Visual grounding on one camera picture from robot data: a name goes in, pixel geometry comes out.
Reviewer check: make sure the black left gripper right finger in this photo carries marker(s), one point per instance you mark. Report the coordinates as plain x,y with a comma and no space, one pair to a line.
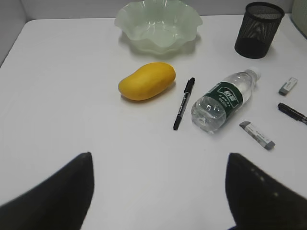
259,202

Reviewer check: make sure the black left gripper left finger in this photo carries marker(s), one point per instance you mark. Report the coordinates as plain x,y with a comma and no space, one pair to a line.
61,202

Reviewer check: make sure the clear water bottle green label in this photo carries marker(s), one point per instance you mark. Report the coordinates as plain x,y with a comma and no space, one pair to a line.
213,109

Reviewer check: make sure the black marker pen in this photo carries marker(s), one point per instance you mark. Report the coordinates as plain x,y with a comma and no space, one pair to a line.
292,113
187,93

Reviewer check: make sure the yellow mango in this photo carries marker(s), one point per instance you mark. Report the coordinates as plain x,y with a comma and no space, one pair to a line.
147,82

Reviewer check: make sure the white grey eraser left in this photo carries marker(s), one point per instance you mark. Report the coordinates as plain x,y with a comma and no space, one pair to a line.
257,135

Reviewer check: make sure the white grey eraser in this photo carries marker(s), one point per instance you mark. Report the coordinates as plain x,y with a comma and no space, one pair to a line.
288,86
257,135

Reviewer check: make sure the white grey eraser top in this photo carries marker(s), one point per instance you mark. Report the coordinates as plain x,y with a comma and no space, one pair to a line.
288,86

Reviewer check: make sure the black mesh pen holder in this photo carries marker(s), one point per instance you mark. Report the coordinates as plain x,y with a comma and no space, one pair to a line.
259,25

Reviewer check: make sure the pale green plastic basket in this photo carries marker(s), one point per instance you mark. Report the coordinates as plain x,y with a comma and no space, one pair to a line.
299,16

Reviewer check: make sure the pale green wavy plate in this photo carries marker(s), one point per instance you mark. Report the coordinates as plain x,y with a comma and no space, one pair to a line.
158,26

